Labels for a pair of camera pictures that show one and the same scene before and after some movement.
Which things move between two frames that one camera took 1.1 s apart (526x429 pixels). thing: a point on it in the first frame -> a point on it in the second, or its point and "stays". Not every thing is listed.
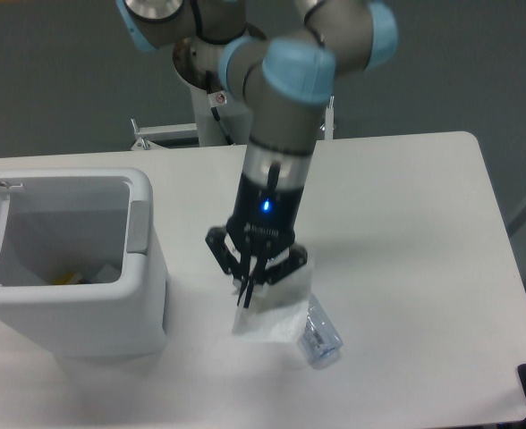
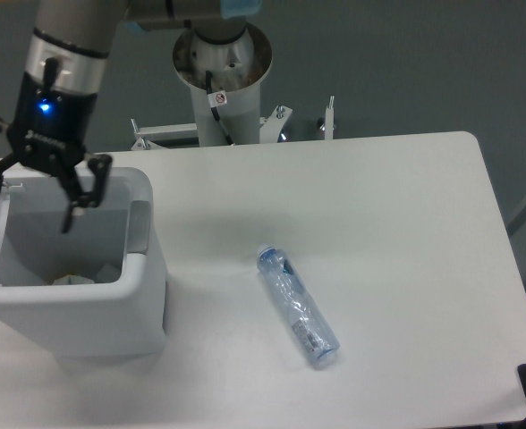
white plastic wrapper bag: [273, 312] -> [72, 280]
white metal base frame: [148, 138] stays
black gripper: [262, 225] -> [50, 129]
